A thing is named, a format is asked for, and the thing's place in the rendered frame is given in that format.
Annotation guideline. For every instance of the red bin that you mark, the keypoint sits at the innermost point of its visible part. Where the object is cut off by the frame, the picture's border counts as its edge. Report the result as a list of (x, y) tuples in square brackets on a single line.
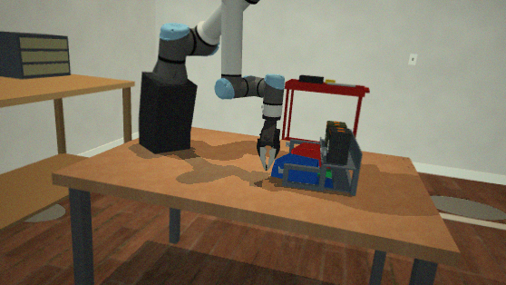
[(310, 150)]

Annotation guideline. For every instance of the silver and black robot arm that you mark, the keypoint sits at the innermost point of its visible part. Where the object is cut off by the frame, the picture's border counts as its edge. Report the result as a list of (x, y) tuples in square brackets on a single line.
[(177, 41)]

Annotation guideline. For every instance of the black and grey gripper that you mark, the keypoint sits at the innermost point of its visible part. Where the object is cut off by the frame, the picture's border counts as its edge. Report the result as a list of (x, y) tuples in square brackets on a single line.
[(274, 149)]

